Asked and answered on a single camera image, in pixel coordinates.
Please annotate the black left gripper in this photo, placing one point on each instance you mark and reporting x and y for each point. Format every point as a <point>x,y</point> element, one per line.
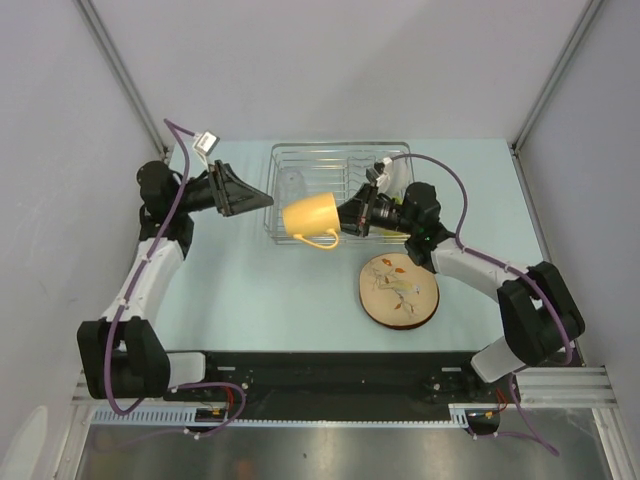
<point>231,196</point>

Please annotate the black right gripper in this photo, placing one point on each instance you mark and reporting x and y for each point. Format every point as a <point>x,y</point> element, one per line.
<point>356,214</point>

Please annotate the cream yellow handled mug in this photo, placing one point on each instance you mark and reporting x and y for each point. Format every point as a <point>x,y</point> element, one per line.
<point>313,216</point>

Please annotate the metal wire dish rack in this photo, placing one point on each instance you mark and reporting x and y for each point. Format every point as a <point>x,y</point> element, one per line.
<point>336,167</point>

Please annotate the clear glass cup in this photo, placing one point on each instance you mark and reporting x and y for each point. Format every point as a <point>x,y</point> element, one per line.
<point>291,186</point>

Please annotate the white bowl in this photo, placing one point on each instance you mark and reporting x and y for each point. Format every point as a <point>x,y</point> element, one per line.
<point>395,177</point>

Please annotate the beige bird pattern plate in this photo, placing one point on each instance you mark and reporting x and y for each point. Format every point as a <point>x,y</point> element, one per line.
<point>397,294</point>

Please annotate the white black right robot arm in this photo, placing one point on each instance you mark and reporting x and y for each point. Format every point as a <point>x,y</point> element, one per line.
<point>538,313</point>

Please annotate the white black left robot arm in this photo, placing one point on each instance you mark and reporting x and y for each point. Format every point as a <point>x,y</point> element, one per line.
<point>122,357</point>

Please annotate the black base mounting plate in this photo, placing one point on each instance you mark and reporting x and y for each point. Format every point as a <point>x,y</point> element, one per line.
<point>376,387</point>

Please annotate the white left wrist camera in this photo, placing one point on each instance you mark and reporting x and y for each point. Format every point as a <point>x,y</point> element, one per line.
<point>204,144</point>

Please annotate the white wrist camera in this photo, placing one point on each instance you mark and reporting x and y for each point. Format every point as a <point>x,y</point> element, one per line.
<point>204,144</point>
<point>380,174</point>

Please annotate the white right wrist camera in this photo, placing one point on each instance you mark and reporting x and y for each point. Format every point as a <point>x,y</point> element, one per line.
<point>380,174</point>

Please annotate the aluminium frame post right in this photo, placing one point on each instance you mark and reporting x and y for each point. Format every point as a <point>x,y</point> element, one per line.
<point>559,70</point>

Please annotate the aluminium frame post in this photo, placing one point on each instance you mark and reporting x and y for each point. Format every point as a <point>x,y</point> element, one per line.
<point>559,70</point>
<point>107,47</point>

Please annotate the aluminium frame post left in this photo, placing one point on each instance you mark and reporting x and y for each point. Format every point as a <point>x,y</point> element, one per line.
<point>107,47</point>

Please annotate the light blue cable duct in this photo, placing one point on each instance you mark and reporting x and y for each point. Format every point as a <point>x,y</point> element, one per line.
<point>147,416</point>

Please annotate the aluminium front rail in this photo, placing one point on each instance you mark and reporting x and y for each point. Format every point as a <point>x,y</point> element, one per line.
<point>566,388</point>

